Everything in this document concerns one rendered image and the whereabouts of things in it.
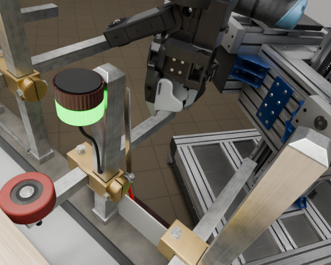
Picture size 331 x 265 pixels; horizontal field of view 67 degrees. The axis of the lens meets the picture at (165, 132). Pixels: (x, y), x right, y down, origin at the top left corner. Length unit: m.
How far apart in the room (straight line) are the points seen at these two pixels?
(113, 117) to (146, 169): 1.25
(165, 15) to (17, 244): 0.37
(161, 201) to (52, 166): 0.88
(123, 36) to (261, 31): 0.71
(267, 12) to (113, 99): 0.46
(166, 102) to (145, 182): 1.19
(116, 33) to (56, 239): 0.53
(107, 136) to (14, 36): 0.26
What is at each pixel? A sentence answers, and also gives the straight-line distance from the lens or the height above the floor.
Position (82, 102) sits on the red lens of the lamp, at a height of 1.09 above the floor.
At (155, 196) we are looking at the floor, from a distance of 1.52.
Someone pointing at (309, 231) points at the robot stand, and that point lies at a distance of 1.51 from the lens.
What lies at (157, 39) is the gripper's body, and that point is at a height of 1.14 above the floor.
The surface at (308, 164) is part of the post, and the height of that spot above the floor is 1.15.
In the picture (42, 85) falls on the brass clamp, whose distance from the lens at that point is 0.59.
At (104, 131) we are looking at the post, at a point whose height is 1.00.
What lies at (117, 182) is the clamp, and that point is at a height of 0.87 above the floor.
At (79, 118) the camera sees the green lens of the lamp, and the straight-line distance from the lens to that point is 0.33.
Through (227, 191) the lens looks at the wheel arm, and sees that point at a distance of 0.57.
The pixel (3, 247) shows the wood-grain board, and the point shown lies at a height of 0.90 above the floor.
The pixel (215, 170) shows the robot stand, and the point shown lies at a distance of 1.46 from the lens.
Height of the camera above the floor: 1.29
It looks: 44 degrees down
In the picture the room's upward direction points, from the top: 14 degrees clockwise
